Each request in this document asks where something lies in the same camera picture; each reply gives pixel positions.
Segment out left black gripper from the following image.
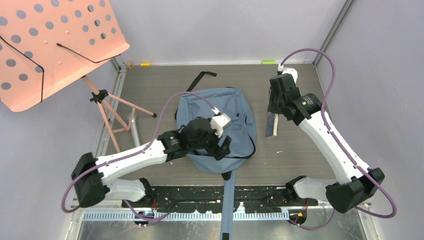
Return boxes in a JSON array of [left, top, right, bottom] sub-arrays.
[[188, 124, 231, 160]]

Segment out purple cover book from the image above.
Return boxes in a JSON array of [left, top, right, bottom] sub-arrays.
[[265, 111, 279, 138]]

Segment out light blue backpack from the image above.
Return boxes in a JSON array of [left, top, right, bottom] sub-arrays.
[[174, 71, 257, 240]]

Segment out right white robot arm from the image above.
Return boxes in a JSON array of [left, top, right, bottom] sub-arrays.
[[268, 73, 385, 213]]

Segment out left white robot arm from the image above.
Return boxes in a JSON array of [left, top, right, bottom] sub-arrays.
[[71, 114, 232, 208]]

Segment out green tape piece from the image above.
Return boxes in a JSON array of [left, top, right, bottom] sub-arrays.
[[261, 60, 278, 65]]

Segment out silver metal cylinder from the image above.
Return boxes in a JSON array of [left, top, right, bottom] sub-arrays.
[[127, 114, 141, 147]]

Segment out pink perforated music stand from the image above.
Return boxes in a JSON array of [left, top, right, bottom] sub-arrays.
[[0, 0, 158, 154]]

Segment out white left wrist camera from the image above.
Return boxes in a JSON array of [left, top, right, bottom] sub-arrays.
[[210, 113, 231, 138]]

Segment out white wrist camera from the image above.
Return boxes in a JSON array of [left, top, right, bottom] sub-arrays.
[[277, 66, 298, 83], [210, 113, 231, 138]]

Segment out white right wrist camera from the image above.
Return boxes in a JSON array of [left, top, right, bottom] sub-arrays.
[[277, 66, 298, 83]]

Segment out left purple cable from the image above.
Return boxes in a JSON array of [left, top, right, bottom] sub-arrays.
[[61, 91, 221, 227]]

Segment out purple cable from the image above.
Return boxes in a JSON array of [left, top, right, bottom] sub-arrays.
[[61, 91, 221, 227], [277, 48, 398, 231]]

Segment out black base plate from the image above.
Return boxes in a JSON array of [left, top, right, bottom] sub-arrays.
[[130, 185, 318, 214]]

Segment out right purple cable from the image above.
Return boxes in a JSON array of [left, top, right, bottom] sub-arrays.
[[277, 48, 398, 231]]

